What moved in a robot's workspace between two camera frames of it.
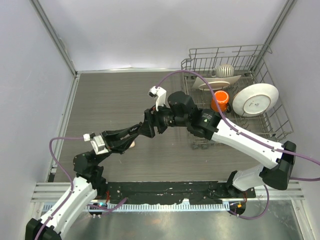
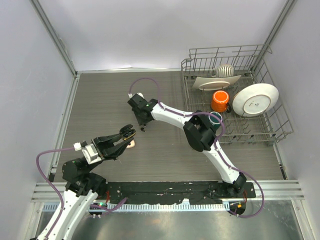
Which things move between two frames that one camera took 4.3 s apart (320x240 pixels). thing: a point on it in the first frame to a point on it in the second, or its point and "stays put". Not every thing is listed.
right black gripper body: [162, 117] to [140, 120]
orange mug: [222, 97] stays put
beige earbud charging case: [132, 145] stays put
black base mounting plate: [191, 192] stays put
